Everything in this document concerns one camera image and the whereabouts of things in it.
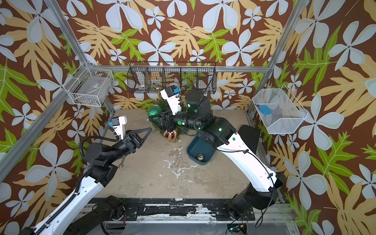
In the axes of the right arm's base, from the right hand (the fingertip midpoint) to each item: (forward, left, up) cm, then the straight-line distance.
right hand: (153, 116), depth 53 cm
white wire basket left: (+36, +46, -13) cm, 60 cm away
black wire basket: (+49, -14, -15) cm, 53 cm away
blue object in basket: (+25, -59, -22) cm, 68 cm away
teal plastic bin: (+15, -21, -46) cm, 53 cm away
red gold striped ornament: (+4, -5, -19) cm, 19 cm away
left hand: (-3, +2, -5) cm, 6 cm away
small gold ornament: (+5, -21, -43) cm, 48 cm away
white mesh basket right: (+22, -66, -20) cm, 72 cm away
